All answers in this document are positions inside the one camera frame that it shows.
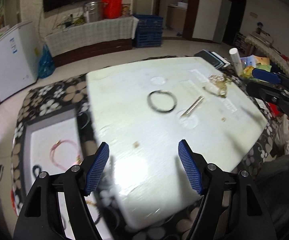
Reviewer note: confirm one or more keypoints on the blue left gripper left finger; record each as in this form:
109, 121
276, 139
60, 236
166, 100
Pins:
95, 165

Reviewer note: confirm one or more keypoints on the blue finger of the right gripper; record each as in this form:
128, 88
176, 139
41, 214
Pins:
266, 76

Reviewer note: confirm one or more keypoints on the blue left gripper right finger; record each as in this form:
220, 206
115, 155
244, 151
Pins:
192, 170

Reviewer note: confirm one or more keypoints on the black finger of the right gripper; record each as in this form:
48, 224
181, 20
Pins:
265, 92

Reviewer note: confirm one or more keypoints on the pearl ring brooch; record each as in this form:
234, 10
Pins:
216, 78

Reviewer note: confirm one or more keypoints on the pearl gold hair clip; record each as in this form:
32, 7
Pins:
193, 106

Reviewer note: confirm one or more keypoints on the colourful snack packets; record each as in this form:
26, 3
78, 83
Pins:
254, 62

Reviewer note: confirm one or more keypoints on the white plastic tube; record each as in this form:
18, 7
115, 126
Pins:
236, 61

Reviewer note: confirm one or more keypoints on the stack of dark tablets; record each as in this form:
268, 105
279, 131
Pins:
213, 58

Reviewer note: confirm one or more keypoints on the grey tray white lining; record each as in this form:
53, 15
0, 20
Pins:
56, 205

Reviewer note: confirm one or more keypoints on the floral black tablecloth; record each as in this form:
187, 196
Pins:
45, 104

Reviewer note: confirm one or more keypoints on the blue plastic bag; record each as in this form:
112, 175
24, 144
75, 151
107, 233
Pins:
46, 64

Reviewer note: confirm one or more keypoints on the blue plastic crates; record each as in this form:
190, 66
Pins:
149, 31

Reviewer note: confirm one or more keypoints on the cabinet with white cloth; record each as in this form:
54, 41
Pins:
91, 39

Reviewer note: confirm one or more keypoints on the white chest freezer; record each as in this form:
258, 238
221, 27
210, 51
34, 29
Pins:
19, 59

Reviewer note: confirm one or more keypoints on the steel stock pot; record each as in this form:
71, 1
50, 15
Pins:
93, 11

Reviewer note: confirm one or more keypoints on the red plastic bag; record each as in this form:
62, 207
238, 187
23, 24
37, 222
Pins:
112, 9

